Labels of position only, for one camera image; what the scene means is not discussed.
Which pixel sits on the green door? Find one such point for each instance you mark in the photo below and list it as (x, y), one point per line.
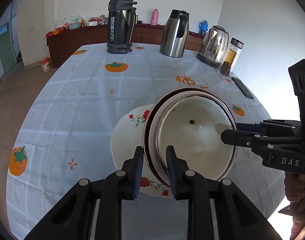
(6, 48)

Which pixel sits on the pink thermos bottle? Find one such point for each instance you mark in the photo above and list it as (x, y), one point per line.
(154, 17)

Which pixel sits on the persimmon print tablecloth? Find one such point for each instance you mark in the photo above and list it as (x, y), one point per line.
(67, 132)

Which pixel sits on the right hand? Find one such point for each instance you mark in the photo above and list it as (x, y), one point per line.
(295, 193)

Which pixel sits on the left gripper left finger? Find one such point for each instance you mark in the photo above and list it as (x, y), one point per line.
(93, 206)

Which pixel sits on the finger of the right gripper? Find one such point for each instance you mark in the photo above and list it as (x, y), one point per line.
(255, 139)
(273, 127)

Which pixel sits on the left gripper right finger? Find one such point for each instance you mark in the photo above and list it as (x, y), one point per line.
(215, 208)

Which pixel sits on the white red bucket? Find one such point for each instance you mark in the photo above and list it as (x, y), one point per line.
(46, 64)

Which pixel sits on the stainless electric kettle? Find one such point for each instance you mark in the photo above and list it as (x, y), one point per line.
(213, 46)

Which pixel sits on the black smartphone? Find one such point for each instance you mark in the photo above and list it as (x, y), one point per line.
(243, 89)

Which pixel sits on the stainless steel bowl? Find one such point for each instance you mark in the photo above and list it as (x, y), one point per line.
(155, 129)

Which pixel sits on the teal basin on sideboard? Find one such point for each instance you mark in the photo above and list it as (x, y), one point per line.
(74, 26)

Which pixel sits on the glass tea bottle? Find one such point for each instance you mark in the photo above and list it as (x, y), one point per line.
(231, 56)

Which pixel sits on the white red-flower plate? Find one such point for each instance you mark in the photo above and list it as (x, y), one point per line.
(127, 135)

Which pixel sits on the large black thermos flask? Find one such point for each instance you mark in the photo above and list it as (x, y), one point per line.
(121, 22)

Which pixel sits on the dark wooden sideboard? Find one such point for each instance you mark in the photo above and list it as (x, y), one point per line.
(61, 46)

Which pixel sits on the steel carafe black handle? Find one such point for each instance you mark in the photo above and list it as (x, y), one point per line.
(175, 34)

